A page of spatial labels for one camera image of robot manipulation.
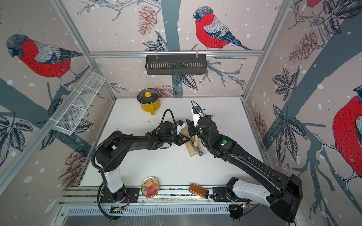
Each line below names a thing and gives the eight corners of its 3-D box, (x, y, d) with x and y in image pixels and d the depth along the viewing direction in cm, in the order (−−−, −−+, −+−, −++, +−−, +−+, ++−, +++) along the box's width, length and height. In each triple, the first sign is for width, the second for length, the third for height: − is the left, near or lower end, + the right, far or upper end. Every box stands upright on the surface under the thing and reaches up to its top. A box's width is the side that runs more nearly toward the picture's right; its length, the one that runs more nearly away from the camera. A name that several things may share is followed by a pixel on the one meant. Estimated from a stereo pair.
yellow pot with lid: (138, 116, 110) (133, 105, 100) (143, 98, 123) (139, 87, 113) (158, 116, 110) (155, 105, 100) (161, 98, 123) (158, 87, 113)
